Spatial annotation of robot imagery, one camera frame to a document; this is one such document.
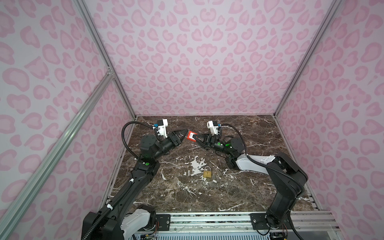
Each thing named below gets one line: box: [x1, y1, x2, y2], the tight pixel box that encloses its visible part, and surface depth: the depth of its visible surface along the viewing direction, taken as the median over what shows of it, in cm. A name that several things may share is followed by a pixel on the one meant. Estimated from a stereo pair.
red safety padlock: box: [186, 130, 198, 142], surface depth 70 cm
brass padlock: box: [203, 166, 212, 178], surface depth 90 cm
